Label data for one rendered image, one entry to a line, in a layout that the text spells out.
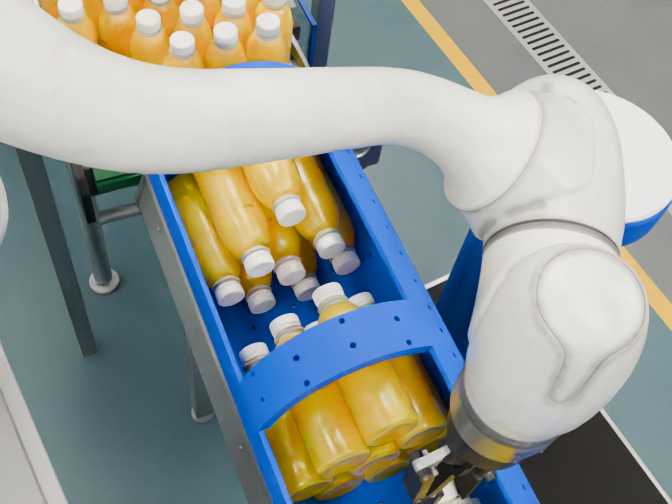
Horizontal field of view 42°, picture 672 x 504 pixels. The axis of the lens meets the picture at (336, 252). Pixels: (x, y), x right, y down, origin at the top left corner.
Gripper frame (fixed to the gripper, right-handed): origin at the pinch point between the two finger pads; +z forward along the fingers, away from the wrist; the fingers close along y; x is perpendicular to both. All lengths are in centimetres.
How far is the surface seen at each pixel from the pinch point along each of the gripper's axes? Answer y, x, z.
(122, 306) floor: -18, 98, 125
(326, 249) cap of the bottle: 3.6, 37.1, 13.4
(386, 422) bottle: -1.3, 9.8, 5.8
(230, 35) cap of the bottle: 5, 80, 15
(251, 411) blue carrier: -14.2, 18.2, 11.0
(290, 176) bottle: 1.2, 45.6, 6.6
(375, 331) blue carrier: 0.7, 18.9, 1.3
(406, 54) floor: 97, 160, 126
